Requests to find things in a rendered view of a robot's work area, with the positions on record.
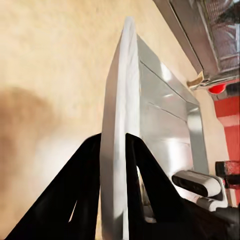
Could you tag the fixed window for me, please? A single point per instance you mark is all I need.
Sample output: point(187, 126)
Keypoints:
point(208, 31)

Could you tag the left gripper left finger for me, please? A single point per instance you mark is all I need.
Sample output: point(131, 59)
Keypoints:
point(68, 208)

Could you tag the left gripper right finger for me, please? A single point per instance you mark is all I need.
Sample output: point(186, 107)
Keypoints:
point(174, 220)

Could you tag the saucer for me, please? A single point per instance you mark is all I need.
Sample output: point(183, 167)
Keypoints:
point(121, 116)

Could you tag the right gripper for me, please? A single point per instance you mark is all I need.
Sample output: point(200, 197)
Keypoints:
point(220, 224)

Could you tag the countertop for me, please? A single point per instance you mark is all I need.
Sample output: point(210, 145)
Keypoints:
point(55, 57)
point(230, 193)

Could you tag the electric kettle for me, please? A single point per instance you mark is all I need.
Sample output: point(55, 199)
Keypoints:
point(229, 171)

